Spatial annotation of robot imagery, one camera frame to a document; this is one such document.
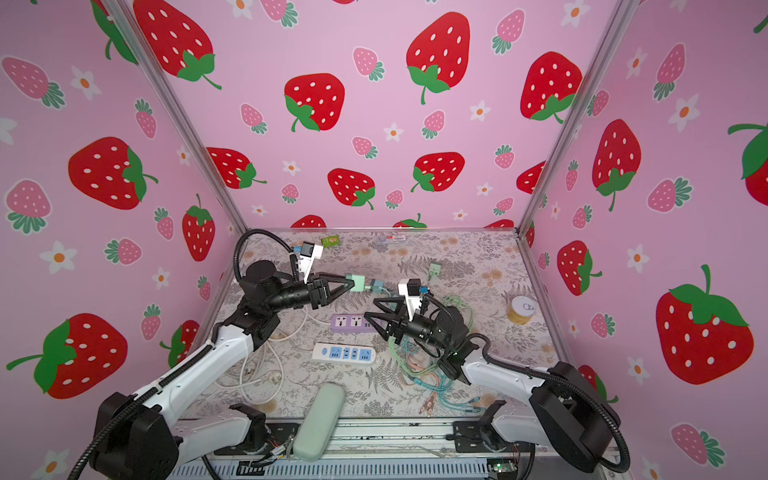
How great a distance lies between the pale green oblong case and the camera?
71 centimetres

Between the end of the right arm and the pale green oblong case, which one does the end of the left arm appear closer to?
the end of the right arm

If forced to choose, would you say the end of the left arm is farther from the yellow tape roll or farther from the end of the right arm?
the yellow tape roll
